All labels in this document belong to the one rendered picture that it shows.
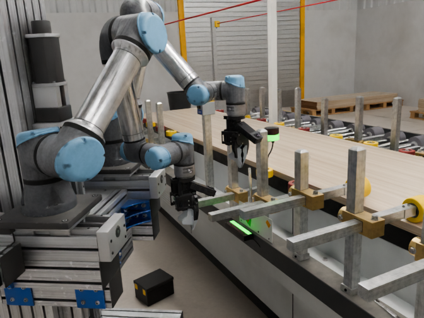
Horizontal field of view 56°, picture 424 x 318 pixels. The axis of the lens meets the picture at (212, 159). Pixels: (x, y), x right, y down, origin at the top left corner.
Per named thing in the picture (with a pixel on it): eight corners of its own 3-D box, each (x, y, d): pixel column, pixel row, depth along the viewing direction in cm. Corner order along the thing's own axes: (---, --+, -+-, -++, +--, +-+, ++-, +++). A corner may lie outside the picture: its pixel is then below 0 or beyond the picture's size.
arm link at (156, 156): (137, 168, 134) (159, 161, 143) (161, 173, 128) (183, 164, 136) (134, 146, 132) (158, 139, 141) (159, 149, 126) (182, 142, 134)
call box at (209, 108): (202, 117, 199) (202, 101, 197) (197, 115, 205) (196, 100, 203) (215, 115, 202) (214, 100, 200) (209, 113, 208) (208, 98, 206)
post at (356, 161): (351, 298, 124) (357, 148, 112) (342, 293, 127) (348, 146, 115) (359, 295, 126) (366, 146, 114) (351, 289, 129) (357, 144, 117)
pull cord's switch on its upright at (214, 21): (217, 124, 434) (213, 17, 406) (214, 123, 442) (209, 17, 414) (224, 123, 438) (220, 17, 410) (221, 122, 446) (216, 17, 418)
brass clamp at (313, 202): (310, 211, 133) (311, 197, 132) (286, 199, 145) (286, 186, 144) (325, 207, 136) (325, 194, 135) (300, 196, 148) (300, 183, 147)
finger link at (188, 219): (180, 232, 148) (178, 209, 145) (195, 228, 150) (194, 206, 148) (183, 235, 145) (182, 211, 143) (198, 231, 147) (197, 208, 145)
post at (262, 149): (262, 242, 169) (260, 130, 156) (257, 239, 172) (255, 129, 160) (269, 240, 170) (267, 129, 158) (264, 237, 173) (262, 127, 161)
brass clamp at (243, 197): (237, 204, 181) (237, 194, 179) (223, 195, 192) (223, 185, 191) (249, 201, 183) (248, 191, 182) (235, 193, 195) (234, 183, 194)
